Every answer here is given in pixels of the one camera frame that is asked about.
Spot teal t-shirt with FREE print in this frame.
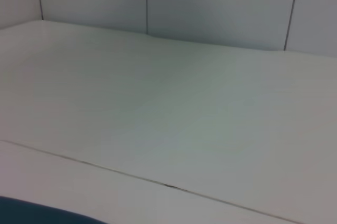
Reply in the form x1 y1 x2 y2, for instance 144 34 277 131
0 196 108 224

